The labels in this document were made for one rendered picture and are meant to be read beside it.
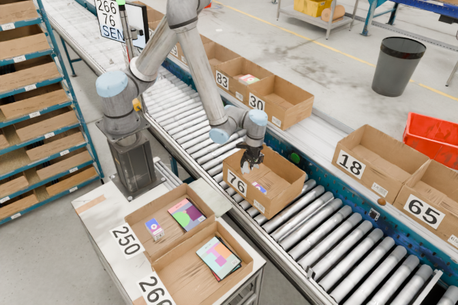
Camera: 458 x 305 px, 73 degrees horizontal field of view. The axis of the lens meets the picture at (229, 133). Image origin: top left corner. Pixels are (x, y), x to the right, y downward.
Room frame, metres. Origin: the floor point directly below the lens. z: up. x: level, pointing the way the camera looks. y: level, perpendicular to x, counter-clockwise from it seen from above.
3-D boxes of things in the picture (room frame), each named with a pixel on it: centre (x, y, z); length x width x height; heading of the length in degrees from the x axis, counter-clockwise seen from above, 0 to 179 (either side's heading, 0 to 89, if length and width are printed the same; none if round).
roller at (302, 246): (0.97, -0.50, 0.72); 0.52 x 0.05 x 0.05; 128
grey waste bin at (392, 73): (3.68, -2.15, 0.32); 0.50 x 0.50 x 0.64
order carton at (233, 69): (2.20, -0.11, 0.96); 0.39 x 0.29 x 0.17; 38
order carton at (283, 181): (1.27, -0.20, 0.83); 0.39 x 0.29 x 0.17; 42
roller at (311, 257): (0.92, -0.54, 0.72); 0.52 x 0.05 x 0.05; 128
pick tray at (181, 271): (0.73, 0.12, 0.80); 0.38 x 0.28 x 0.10; 129
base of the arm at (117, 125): (1.32, 0.57, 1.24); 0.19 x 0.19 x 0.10
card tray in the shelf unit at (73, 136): (1.93, 1.43, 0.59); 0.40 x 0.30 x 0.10; 126
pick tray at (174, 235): (0.98, 0.30, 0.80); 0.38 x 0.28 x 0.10; 130
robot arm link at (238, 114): (1.22, -0.03, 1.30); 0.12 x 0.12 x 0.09; 65
